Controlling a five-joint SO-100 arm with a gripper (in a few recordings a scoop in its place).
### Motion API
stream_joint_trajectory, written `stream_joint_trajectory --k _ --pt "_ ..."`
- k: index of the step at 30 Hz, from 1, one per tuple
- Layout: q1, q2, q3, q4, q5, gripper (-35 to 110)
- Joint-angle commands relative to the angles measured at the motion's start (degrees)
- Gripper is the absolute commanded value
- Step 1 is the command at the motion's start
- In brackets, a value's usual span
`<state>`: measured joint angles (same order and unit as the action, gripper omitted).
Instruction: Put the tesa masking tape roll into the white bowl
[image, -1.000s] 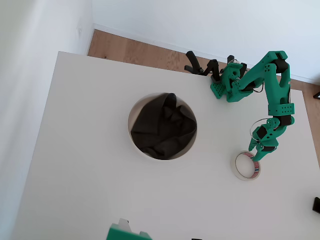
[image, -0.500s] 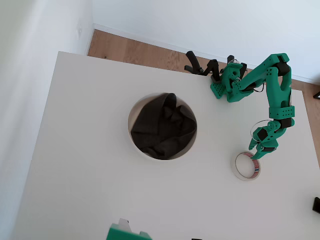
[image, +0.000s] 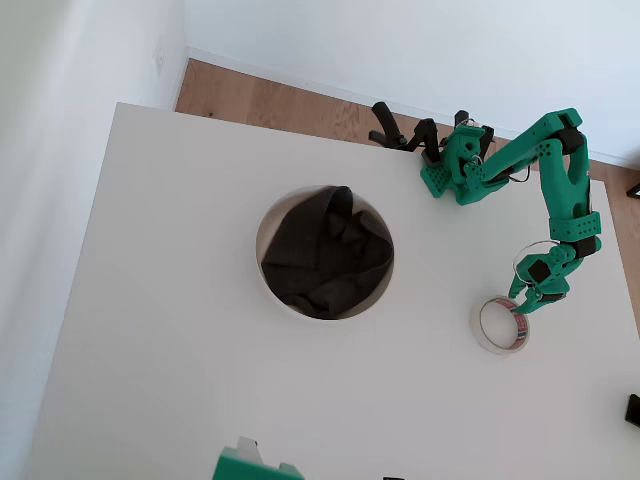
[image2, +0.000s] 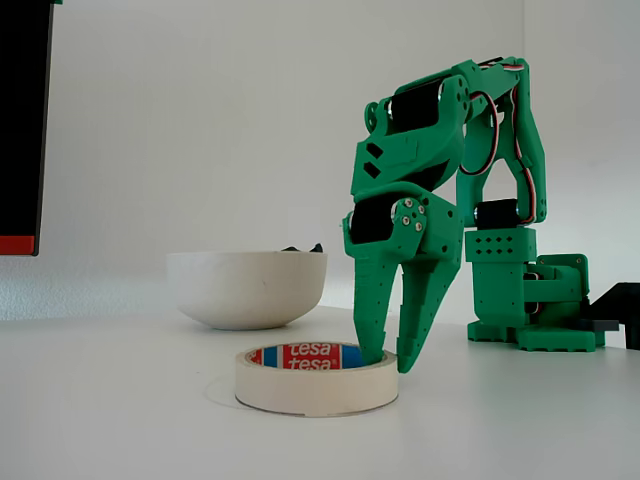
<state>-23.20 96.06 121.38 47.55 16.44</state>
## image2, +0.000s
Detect beige masking tape roll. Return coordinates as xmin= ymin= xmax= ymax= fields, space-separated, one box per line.
xmin=233 ymin=341 xmax=400 ymax=419

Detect white round bowl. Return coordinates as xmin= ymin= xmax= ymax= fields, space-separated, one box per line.
xmin=165 ymin=250 xmax=329 ymax=331

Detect black table clamp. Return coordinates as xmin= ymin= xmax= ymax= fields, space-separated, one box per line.
xmin=574 ymin=282 xmax=640 ymax=351

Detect black monitor with red strip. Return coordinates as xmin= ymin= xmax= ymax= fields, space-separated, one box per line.
xmin=0 ymin=0 xmax=64 ymax=258

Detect wrist servo cable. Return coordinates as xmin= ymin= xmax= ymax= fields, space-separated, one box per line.
xmin=457 ymin=89 xmax=502 ymax=176

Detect upper arm servo cable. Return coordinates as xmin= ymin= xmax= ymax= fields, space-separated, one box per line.
xmin=479 ymin=57 xmax=540 ymax=226

